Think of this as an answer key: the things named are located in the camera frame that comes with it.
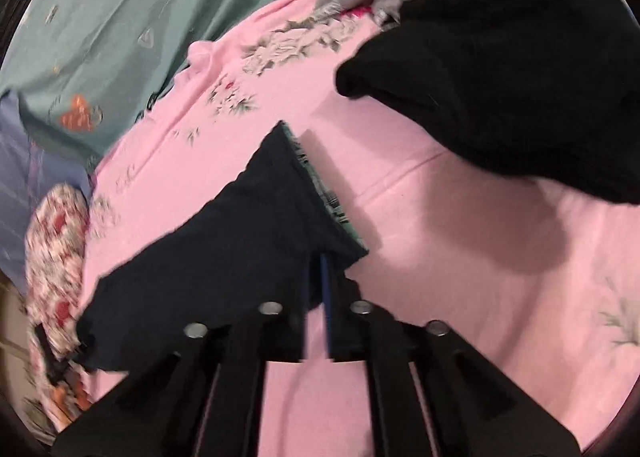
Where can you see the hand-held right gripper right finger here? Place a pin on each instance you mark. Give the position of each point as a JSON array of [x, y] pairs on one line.
[[400, 377]]

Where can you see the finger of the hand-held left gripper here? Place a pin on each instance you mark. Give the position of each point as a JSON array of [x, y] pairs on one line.
[[49, 352]]

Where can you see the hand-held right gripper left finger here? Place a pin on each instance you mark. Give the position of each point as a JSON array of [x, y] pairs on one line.
[[235, 377]]

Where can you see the dark navy pants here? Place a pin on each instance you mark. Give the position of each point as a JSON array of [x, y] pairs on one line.
[[225, 237]]

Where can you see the red floral quilt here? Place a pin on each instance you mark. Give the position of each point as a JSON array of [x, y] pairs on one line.
[[55, 247]]

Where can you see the pink floral blanket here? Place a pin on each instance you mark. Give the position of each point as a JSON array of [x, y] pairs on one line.
[[450, 262]]

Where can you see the purple plaid sheet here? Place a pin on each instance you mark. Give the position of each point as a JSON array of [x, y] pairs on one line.
[[30, 172]]

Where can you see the black folded garment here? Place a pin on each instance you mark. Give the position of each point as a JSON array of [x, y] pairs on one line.
[[500, 77]]

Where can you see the teal heart-printed sheet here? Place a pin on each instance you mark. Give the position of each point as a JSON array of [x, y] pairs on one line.
[[125, 12]]

